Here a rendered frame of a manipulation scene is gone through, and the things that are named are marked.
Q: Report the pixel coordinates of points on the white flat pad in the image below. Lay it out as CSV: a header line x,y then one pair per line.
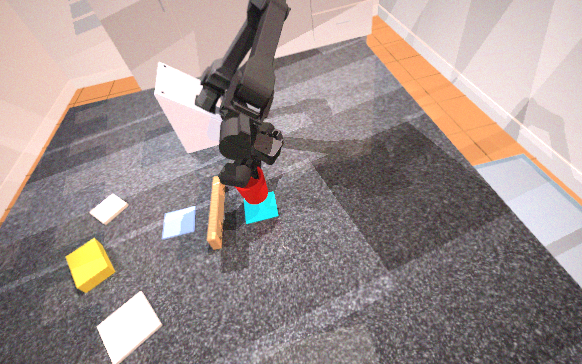
x,y
128,327

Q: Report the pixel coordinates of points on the red cup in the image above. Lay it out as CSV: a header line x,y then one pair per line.
x,y
256,190

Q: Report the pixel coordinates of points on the light wooden plank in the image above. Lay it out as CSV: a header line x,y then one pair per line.
x,y
215,230

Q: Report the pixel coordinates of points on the yellow rectangular block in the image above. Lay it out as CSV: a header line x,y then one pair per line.
x,y
90,265

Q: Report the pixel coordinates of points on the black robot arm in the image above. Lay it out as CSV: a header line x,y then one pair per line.
x,y
252,84

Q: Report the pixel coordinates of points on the beige flat block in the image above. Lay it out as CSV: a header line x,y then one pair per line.
x,y
109,208

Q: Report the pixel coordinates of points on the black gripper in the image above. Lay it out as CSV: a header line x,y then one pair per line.
x,y
239,173

